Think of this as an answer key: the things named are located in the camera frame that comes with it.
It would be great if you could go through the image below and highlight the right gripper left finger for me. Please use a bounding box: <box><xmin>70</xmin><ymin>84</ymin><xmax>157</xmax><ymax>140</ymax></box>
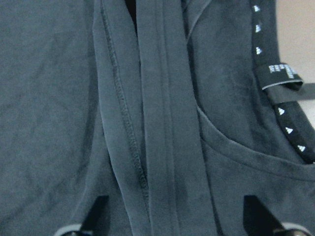
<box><xmin>78</xmin><ymin>195</ymin><xmax>109</xmax><ymax>236</ymax></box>

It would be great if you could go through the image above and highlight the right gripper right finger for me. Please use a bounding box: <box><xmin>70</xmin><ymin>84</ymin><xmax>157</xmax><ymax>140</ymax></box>
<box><xmin>243</xmin><ymin>195</ymin><xmax>289</xmax><ymax>236</ymax></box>

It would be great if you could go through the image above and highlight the black graphic t-shirt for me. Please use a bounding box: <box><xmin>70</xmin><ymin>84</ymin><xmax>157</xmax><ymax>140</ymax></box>
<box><xmin>0</xmin><ymin>0</ymin><xmax>315</xmax><ymax>236</ymax></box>

